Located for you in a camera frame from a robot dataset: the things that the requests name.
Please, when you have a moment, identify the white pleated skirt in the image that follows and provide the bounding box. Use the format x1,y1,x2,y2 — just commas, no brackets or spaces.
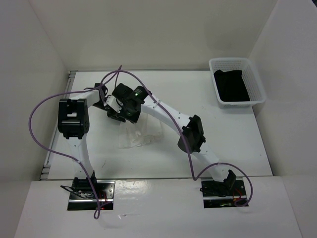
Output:
118,113,163,149

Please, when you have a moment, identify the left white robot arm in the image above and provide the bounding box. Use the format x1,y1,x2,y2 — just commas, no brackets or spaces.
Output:
57,83,128,198

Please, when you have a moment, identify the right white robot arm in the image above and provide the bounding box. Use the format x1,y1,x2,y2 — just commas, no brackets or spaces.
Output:
105,83,236,197

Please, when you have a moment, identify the black folded skirt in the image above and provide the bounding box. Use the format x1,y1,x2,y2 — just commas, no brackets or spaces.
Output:
213,70,250,102

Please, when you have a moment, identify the white plastic basket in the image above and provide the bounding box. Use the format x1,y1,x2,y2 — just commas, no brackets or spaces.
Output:
209,58,266,108

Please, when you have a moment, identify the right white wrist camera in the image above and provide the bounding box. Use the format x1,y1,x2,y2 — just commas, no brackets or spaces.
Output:
105,95,123,113

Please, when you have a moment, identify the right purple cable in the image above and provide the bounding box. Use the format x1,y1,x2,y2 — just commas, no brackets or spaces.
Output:
101,70,253,208

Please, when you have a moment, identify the purple cable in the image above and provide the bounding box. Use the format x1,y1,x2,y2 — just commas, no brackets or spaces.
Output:
29,64,123,220
101,70,253,208

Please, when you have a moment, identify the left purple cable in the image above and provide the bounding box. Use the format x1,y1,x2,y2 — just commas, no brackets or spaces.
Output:
29,64,123,220

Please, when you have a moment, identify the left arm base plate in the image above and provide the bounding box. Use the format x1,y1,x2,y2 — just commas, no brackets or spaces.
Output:
61,180,115,211

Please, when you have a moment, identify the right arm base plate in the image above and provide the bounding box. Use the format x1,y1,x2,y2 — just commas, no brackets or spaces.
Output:
200,178,248,209

